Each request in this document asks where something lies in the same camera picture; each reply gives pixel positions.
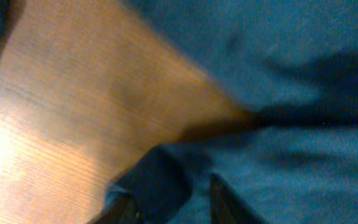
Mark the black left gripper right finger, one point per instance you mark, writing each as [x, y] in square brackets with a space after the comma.
[227, 208]

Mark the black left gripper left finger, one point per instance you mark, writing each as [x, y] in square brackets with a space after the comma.
[122, 210]

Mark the navy blue shorts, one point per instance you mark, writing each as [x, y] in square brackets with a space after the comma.
[151, 98]

